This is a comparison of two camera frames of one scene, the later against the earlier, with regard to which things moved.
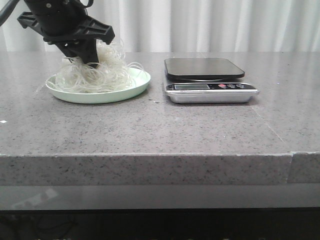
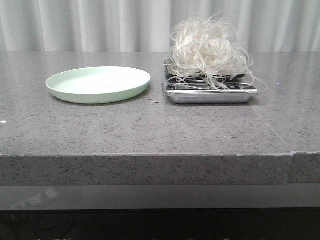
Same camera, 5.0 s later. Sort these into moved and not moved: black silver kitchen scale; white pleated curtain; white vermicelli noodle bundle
Moved: white vermicelli noodle bundle
Not moved: black silver kitchen scale; white pleated curtain
